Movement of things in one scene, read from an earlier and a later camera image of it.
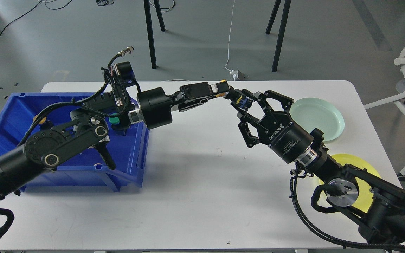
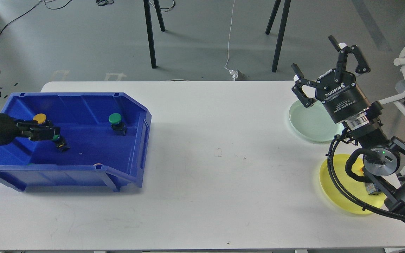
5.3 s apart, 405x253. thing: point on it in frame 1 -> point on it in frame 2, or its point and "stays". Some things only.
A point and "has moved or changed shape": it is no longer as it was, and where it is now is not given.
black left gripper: (155, 105) -> (4, 128)
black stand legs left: (147, 3) stays
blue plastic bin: (9, 124) stays
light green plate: (311, 113) stays
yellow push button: (221, 94) has moved or changed shape
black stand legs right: (285, 13) stays
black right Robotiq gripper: (288, 139) -> (344, 98)
